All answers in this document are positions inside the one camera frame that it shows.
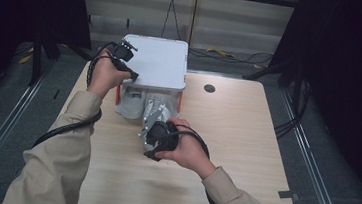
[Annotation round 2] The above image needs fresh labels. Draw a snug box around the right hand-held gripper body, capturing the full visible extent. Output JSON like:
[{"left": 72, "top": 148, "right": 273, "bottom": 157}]
[{"left": 135, "top": 101, "right": 184, "bottom": 165}]

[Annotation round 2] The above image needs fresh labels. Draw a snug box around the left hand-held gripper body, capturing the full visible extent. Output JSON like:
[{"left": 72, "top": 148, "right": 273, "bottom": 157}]
[{"left": 106, "top": 38, "right": 140, "bottom": 78}]

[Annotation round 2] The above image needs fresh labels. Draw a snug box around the white plastic shoe box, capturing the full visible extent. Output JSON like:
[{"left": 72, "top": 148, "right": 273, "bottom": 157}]
[{"left": 112, "top": 33, "right": 191, "bottom": 125}]

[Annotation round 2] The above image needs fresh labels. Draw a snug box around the grey object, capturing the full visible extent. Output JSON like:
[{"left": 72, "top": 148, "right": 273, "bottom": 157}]
[{"left": 114, "top": 85, "right": 147, "bottom": 121}]

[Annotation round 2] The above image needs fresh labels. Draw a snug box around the person's left hand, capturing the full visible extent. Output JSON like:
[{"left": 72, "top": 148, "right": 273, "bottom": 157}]
[{"left": 86, "top": 46, "right": 134, "bottom": 102}]

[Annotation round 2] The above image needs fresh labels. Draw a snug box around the person's right hand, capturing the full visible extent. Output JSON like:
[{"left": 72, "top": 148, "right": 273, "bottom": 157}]
[{"left": 153, "top": 114, "right": 221, "bottom": 182}]

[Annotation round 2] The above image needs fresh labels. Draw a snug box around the black table grommet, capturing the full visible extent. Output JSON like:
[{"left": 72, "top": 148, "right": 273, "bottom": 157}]
[{"left": 203, "top": 83, "right": 217, "bottom": 94}]

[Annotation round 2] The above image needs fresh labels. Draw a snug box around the black stand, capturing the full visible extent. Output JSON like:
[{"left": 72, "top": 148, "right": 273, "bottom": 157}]
[
  {"left": 27, "top": 31, "right": 93, "bottom": 91},
  {"left": 240, "top": 58, "right": 308, "bottom": 110}
]

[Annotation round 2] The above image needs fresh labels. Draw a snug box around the yellow floor strip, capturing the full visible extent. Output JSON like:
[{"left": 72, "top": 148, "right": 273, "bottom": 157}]
[{"left": 206, "top": 47, "right": 236, "bottom": 59}]

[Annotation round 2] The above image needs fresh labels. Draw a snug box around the yellow tape piece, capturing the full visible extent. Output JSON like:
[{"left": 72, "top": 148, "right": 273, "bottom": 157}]
[{"left": 17, "top": 53, "right": 35, "bottom": 66}]

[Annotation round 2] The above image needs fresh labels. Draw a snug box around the black curtain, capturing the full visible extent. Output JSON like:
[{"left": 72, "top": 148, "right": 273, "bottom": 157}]
[
  {"left": 0, "top": 0, "right": 96, "bottom": 121},
  {"left": 255, "top": 0, "right": 362, "bottom": 204}
]

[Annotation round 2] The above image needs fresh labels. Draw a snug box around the grey tape piece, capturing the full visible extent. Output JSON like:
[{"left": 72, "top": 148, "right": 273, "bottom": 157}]
[{"left": 276, "top": 189, "right": 299, "bottom": 202}]

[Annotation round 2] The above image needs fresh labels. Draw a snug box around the hanging black cable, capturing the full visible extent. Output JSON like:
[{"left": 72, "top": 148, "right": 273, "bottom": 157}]
[{"left": 160, "top": 0, "right": 185, "bottom": 42}]

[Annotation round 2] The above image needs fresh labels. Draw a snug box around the left hand-held gripper cable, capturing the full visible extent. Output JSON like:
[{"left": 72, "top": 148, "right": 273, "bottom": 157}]
[{"left": 32, "top": 33, "right": 120, "bottom": 156}]

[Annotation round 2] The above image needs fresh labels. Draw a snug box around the black floor cable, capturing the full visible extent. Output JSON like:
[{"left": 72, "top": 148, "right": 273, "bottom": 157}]
[{"left": 187, "top": 45, "right": 275, "bottom": 71}]

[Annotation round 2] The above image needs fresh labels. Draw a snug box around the bundle of black cables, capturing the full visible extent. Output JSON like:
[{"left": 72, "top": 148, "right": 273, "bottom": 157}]
[{"left": 272, "top": 76, "right": 314, "bottom": 142}]

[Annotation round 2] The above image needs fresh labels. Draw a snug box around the metal floor rail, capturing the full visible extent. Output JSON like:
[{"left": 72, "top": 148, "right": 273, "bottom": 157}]
[
  {"left": 0, "top": 60, "right": 56, "bottom": 201},
  {"left": 269, "top": 87, "right": 362, "bottom": 204}
]

